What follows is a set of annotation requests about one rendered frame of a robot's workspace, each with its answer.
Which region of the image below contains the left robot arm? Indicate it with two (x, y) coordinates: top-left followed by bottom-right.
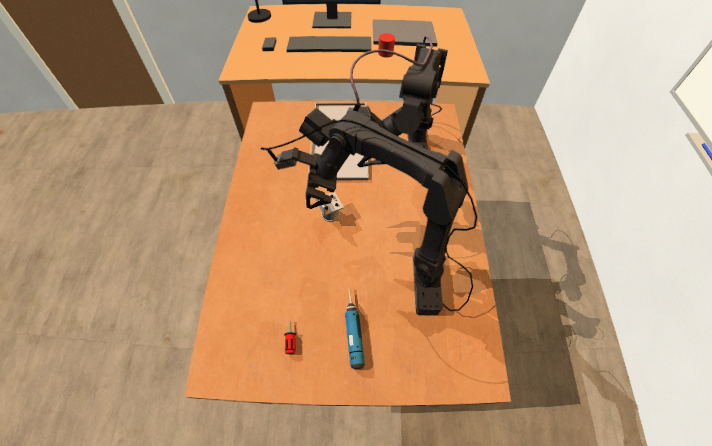
(299, 108), (469, 311)

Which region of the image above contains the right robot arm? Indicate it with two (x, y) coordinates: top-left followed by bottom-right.
(395, 44), (448, 149)

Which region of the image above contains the red screwdriver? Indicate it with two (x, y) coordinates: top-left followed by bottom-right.
(284, 322), (296, 354)

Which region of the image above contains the beige shallow tray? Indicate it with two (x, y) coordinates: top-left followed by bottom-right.
(310, 103), (368, 181)

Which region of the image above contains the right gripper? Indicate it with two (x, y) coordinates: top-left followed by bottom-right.
(357, 106), (403, 168)

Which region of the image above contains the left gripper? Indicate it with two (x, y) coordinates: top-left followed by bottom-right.
(279, 147), (343, 209)

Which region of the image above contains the blue electric screwdriver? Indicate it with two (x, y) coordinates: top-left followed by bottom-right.
(345, 293), (365, 370)

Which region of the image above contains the beige l-shaped bracket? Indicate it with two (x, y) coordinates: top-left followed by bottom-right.
(319, 192), (344, 216)

